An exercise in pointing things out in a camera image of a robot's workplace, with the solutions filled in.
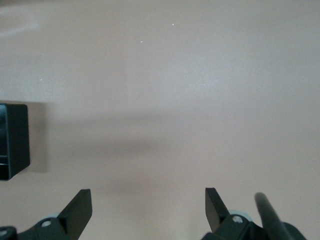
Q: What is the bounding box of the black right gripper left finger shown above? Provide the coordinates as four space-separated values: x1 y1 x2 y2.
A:
0 189 93 240

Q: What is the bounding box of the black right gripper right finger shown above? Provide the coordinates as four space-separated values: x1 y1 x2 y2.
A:
201 187 270 240

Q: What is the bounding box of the black rectangular plastic box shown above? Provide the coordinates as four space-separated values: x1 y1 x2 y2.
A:
0 103 31 181

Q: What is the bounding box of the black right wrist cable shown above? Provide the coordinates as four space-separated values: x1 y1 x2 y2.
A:
254 192 296 240

